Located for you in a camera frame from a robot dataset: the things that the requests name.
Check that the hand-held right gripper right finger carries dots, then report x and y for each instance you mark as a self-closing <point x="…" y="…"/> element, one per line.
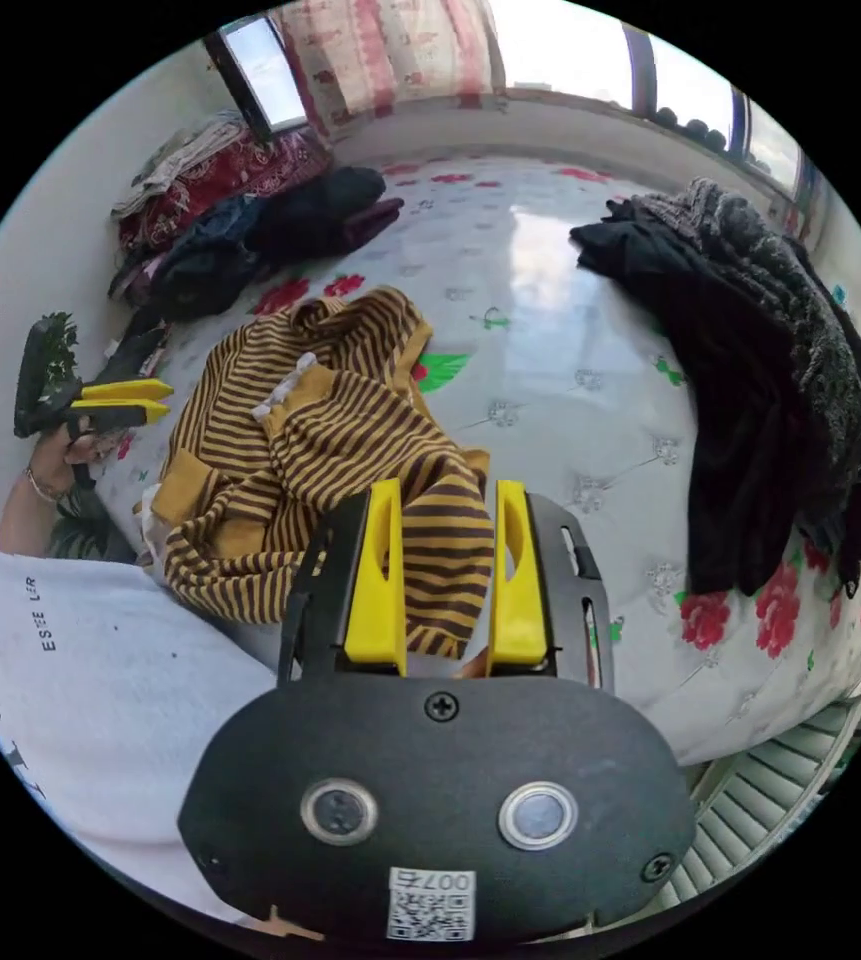
<point x="518" y="592"/>

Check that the pile of black clothes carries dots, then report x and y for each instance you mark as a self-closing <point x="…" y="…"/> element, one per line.
<point x="737" y="375"/>

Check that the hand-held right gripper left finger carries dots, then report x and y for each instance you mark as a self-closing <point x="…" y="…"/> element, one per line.
<point x="374" y="585"/>

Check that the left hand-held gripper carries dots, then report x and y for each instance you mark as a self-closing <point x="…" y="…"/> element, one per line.
<point x="31" y="382"/>

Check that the person's left forearm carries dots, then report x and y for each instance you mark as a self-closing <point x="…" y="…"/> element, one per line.
<point x="29" y="510"/>

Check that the person's left hand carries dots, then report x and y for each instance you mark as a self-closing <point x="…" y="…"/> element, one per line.
<point x="85" y="450"/>

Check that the stack of folded red blankets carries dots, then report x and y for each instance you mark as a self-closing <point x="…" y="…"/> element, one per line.
<point x="212" y="176"/>

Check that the person's right hand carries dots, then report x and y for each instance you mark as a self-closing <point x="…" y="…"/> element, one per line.
<point x="291" y="926"/>

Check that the person's body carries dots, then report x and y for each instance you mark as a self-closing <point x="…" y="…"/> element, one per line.
<point x="100" y="690"/>

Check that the yellow brown striped long sleeve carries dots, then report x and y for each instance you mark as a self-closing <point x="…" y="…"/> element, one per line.
<point x="325" y="442"/>

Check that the window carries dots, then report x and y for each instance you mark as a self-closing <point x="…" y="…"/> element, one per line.
<point x="565" y="45"/>

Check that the red white patterned curtain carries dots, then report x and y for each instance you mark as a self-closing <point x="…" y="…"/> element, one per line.
<point x="392" y="60"/>

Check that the white slatted radiator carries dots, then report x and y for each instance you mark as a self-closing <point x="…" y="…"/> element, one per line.
<point x="760" y="787"/>

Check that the pile of dark clothes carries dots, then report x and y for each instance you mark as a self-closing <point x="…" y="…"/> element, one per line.
<point x="287" y="217"/>

